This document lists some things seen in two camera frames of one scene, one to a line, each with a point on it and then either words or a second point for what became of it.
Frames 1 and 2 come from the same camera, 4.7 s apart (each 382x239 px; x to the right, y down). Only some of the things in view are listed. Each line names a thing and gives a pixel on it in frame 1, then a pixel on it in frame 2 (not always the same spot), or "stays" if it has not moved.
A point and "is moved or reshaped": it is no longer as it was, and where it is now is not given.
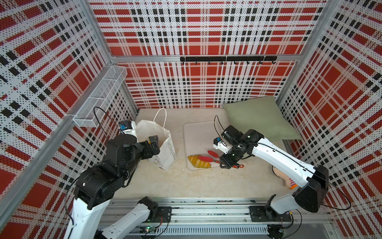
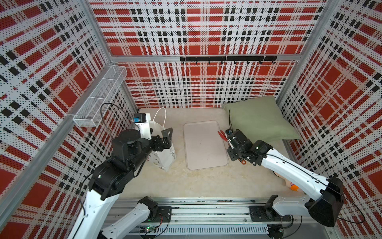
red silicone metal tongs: (209, 159) is moved or reshaped
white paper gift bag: (166, 157) stays
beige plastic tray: (199, 137) stays
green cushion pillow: (262, 114) stays
